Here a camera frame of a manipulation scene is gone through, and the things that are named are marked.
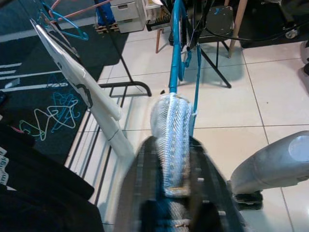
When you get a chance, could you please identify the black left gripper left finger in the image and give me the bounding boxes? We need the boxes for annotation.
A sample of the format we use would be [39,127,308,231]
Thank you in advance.
[112,136,169,232]

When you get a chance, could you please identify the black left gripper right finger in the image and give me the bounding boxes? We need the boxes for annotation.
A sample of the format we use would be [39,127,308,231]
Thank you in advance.
[187,137,248,232]

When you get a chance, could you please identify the blue plastic hanger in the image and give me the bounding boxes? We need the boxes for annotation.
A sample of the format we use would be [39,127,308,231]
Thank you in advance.
[40,0,89,41]
[168,0,203,136]

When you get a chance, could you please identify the blue denim jeans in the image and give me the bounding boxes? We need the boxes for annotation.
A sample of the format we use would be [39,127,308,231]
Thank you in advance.
[149,93,194,232]

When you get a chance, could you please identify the black folding chair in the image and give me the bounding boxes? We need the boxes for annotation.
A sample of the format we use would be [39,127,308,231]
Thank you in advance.
[146,0,242,89]

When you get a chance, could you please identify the white open shelf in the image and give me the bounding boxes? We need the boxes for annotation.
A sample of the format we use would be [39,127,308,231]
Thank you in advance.
[142,0,175,23]

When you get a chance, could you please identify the white drawer unit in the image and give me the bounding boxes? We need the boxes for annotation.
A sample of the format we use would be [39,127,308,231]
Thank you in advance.
[110,0,146,34]

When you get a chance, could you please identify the black metal clothes rack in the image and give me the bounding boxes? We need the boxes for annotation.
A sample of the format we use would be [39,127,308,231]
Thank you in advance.
[28,0,153,206]

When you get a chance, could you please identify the blue bag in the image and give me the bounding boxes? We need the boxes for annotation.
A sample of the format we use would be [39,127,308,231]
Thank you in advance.
[96,0,116,27]

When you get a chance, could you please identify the black printed T-shirt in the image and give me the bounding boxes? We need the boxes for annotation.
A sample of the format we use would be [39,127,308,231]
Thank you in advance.
[0,123,105,232]

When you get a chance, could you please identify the blue hangers floor pile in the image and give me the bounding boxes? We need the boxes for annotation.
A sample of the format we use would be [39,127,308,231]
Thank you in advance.
[18,93,81,141]

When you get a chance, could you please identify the white Pikachu T-shirt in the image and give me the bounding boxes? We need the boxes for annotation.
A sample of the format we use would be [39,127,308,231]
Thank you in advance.
[29,18,135,158]

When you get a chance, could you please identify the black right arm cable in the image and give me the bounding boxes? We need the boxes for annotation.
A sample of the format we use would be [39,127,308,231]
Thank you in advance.
[204,23,304,42]

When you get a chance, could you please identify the pink wire hanger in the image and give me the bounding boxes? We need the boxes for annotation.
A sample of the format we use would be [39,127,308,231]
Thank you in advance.
[47,0,114,24]

